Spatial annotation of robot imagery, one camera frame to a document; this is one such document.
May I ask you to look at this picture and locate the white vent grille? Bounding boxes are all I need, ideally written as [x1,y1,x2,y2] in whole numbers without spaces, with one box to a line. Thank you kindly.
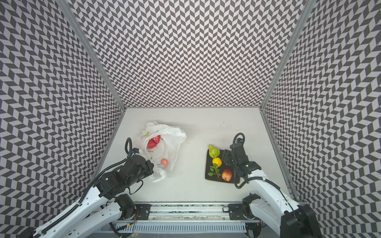
[120,223,247,234]

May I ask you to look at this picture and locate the green pear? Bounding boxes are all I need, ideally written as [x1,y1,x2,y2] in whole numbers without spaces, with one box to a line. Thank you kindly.
[208,144,220,159]

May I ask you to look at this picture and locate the black square tray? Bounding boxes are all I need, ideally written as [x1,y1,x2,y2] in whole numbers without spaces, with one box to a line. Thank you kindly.
[204,150,236,184]

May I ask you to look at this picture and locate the yellow lemon with leaves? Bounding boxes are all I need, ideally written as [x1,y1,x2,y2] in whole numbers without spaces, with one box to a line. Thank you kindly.
[207,157,222,178]

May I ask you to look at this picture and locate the red strawberry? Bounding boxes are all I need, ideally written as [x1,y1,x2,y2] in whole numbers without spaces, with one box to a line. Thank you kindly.
[146,135,161,149]

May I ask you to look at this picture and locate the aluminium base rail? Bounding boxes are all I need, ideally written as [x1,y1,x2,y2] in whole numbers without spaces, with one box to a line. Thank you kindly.
[98,201,301,224]

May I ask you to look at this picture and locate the black mounting plate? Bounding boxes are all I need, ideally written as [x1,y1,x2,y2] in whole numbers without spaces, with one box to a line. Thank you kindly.
[228,203,248,221]
[132,203,152,221]

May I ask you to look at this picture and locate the white plastic bag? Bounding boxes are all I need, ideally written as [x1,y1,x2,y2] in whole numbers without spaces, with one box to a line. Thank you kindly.
[134,122,187,182]

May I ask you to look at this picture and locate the orange peach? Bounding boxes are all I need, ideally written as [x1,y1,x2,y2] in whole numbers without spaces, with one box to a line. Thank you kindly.
[221,169,233,182]

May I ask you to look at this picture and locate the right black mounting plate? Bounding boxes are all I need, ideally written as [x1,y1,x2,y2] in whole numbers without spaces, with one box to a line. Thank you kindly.
[228,203,248,221]

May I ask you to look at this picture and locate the red cherries pair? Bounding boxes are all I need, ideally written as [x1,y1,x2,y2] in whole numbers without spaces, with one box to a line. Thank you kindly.
[159,158,168,166]

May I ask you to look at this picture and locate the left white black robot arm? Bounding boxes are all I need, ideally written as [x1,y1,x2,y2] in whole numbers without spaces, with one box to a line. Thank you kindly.
[18,154,154,238]

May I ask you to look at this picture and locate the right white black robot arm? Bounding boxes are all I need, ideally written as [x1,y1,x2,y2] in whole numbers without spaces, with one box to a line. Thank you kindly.
[221,142,322,238]

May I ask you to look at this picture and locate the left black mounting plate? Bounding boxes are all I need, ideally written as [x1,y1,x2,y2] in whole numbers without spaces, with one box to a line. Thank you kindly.
[132,203,152,221]

